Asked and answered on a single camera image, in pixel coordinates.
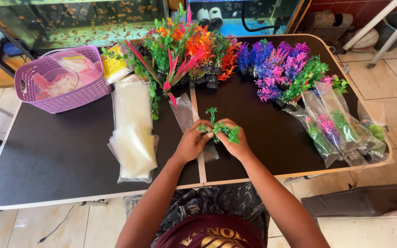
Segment black folding table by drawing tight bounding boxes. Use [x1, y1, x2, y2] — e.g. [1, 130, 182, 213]
[0, 34, 394, 211]

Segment white red ball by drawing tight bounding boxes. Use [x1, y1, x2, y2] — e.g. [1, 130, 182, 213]
[351, 28, 380, 52]

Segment grey cushion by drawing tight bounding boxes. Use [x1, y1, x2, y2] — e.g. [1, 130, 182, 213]
[301, 182, 397, 218]

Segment clear plastic bag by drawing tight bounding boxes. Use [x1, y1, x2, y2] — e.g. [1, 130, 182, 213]
[168, 92, 220, 164]

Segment small green plastic plant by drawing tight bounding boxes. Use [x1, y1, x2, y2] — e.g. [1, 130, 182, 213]
[197, 107, 241, 145]

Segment aquarium with blue bottom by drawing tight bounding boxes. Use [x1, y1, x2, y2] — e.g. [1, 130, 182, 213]
[186, 0, 304, 38]

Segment aquarium with orange fish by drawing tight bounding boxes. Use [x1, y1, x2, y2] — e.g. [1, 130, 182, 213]
[0, 0, 170, 57]

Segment white pipe pieces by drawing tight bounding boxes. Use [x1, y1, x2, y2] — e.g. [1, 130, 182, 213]
[196, 7, 224, 30]

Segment black cable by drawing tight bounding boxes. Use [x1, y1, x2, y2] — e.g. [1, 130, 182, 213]
[37, 205, 76, 245]

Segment white cushion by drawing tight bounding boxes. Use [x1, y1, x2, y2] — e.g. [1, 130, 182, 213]
[317, 207, 397, 248]

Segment bagged dark green plastic plant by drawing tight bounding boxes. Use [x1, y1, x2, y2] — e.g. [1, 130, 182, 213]
[314, 81, 375, 154]

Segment flat stack of clear bags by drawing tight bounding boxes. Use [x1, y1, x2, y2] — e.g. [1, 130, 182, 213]
[111, 74, 154, 133]

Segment white metal stand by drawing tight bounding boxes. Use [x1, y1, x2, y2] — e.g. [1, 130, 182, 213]
[342, 0, 397, 69]

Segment bagged light green plastic plant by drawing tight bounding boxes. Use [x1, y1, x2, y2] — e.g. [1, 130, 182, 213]
[356, 100, 392, 164]

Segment maroon shirt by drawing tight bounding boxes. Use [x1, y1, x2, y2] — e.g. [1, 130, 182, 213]
[153, 214, 267, 248]

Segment yellow packet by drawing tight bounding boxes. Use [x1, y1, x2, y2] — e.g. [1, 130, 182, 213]
[101, 44, 132, 85]

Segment bagged green pink plastic plant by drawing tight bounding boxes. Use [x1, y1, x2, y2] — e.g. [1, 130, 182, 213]
[283, 107, 344, 169]

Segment person's right hand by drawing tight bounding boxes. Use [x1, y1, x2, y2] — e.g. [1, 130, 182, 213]
[215, 118, 253, 162]

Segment black hose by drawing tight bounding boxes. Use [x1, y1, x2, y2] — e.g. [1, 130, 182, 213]
[241, 0, 282, 33]

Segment person's left hand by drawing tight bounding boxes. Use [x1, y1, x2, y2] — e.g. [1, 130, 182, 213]
[174, 119, 215, 166]

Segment purple plastic basket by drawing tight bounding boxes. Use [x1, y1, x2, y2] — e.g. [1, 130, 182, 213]
[14, 45, 112, 114]

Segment red pink long-leaf plant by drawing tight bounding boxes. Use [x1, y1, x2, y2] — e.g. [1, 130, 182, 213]
[123, 39, 207, 108]

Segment grey patterned shorts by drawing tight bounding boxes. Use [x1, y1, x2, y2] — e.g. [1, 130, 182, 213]
[123, 182, 271, 248]

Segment clear bag with white pieces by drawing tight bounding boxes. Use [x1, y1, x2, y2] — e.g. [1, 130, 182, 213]
[34, 51, 101, 99]

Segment heap of orange green plants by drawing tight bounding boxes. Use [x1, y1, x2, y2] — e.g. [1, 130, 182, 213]
[101, 3, 241, 121]

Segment green leafy plastic plant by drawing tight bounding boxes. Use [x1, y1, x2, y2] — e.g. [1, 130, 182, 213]
[274, 55, 350, 111]

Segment heap of purple blue plants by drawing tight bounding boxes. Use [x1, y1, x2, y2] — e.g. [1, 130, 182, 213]
[236, 39, 312, 103]

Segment puffy stack of clear bags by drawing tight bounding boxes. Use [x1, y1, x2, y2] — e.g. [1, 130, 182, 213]
[107, 123, 160, 184]

